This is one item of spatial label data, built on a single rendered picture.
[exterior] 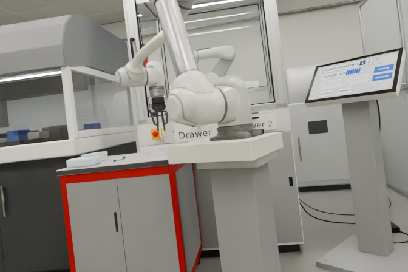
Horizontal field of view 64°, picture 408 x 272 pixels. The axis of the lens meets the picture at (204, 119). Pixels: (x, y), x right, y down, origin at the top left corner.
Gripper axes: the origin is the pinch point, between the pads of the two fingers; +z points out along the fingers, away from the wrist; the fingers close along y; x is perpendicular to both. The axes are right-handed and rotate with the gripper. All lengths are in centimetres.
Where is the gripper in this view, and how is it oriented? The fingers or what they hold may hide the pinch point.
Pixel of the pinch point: (161, 131)
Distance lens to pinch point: 194.0
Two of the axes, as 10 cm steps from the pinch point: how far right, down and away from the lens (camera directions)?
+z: 1.1, 9.9, 0.0
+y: 9.9, -1.1, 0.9
